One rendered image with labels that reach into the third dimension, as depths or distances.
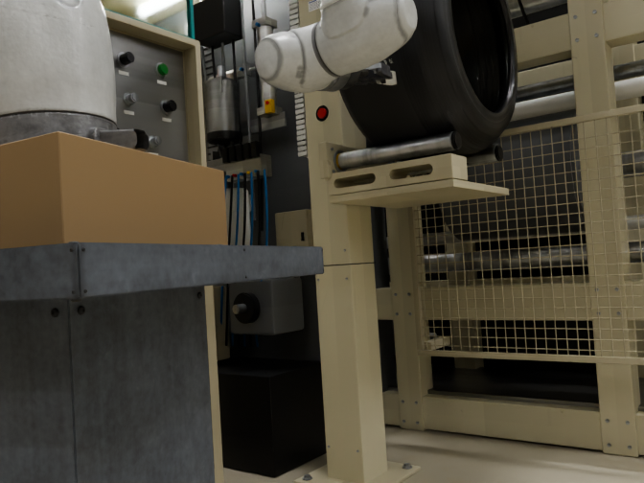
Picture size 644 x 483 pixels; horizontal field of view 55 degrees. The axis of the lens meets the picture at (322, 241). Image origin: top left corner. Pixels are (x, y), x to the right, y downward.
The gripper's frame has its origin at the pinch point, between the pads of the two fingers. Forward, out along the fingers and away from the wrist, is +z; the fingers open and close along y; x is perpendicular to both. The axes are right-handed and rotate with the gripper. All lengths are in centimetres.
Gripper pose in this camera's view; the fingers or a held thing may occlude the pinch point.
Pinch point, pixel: (385, 77)
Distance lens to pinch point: 145.3
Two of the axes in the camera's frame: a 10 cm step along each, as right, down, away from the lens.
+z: 5.9, -1.3, 8.0
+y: -8.0, 0.7, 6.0
